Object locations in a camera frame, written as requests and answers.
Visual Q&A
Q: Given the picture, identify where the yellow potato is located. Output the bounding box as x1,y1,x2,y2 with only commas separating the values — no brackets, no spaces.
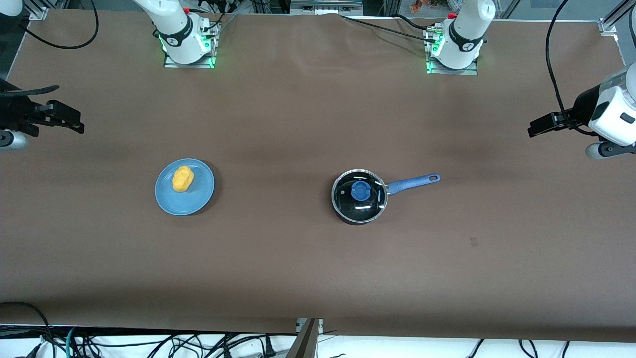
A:
172,166,194,193

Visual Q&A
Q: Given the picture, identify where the glass lid blue knob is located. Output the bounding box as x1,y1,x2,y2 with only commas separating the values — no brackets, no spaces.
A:
332,169,387,222

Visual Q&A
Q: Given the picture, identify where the blue round plate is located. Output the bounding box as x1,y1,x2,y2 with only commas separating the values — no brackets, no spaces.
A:
155,158,215,216

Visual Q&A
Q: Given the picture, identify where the grey metal box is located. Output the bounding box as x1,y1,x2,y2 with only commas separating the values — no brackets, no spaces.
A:
291,0,363,15

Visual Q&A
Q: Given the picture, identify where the brown paper table cover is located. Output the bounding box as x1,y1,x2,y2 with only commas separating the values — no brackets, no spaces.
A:
0,10,636,344

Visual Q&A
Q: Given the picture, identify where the aluminium profile beam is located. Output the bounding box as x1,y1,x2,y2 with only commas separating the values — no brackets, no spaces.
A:
286,318,323,358

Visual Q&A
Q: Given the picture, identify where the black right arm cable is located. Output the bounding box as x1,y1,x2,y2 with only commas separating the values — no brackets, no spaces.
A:
0,0,99,96

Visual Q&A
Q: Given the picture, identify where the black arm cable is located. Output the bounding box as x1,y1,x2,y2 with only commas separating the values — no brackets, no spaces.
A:
0,0,99,96
545,0,597,136

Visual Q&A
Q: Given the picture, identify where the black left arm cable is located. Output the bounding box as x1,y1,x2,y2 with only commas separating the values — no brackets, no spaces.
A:
545,0,597,136

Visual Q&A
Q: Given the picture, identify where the aluminium frame corner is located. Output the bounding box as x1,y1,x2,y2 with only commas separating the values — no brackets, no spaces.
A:
599,0,636,35
22,0,50,20

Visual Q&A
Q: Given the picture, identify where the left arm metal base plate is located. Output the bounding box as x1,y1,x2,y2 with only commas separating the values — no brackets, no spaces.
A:
426,27,478,75

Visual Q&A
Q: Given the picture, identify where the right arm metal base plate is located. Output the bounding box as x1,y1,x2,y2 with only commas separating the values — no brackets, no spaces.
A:
164,22,218,69

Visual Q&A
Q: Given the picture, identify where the black pot blue handle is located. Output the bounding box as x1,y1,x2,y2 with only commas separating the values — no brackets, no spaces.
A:
331,168,441,225

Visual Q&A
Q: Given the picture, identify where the black looped floor cable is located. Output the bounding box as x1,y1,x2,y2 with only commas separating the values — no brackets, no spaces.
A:
0,301,53,358

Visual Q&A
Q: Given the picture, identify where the long black table cable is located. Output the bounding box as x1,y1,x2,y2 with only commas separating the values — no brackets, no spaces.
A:
342,15,438,43

